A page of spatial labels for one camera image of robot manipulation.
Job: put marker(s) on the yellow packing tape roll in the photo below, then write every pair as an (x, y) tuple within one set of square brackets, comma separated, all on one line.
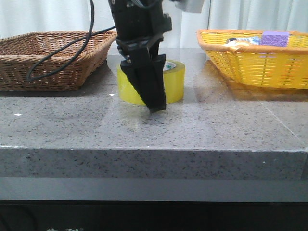
[(173, 74)]

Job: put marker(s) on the white curtain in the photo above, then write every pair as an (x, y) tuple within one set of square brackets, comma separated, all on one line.
[(24, 16)]

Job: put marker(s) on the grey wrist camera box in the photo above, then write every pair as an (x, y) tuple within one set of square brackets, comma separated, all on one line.
[(191, 6)]

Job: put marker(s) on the yellow wicker basket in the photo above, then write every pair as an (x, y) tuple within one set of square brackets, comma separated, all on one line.
[(257, 65)]

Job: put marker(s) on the purple foam block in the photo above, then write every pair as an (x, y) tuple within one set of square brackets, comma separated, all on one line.
[(274, 38)]

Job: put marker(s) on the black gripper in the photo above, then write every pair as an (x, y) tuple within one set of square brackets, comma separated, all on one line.
[(140, 25)]

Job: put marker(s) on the brown wicker basket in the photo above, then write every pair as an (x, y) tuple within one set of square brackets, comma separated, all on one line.
[(19, 53)]

